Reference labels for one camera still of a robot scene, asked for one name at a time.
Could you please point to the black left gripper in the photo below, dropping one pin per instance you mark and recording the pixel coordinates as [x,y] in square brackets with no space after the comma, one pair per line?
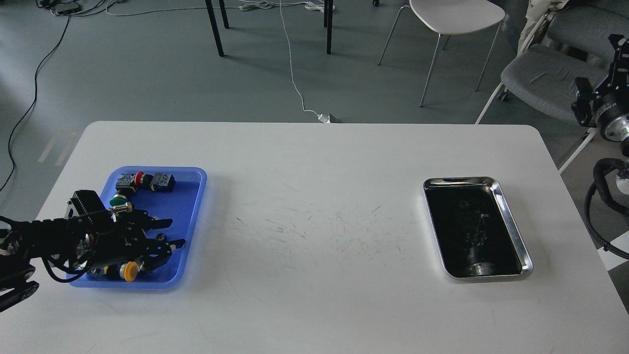
[116,238]

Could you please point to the white chair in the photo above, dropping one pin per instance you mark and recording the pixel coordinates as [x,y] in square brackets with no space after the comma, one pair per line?
[452,17]

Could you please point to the blue plastic tray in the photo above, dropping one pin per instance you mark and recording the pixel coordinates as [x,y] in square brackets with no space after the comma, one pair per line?
[181,205]

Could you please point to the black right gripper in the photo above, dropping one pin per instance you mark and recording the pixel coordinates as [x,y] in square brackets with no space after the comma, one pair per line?
[611,110]

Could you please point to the yellow push button switch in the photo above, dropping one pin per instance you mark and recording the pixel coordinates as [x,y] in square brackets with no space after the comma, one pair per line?
[118,272]

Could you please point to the grey padded chair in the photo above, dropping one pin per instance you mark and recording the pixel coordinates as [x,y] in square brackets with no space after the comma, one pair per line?
[544,79]

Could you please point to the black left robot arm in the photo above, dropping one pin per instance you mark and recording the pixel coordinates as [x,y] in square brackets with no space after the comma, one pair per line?
[54,241]

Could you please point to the silver metal tray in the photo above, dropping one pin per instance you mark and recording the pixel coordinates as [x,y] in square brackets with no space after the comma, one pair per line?
[482,243]

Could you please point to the green push button switch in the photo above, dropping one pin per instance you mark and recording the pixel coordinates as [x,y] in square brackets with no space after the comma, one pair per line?
[125,188]

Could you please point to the black table leg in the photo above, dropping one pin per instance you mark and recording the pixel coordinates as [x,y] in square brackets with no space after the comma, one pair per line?
[223,10]
[214,28]
[328,24]

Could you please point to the red push button switch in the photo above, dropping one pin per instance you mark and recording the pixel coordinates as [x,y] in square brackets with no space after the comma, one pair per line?
[160,182]

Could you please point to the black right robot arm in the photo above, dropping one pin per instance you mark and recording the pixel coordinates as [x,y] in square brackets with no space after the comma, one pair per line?
[602,168]

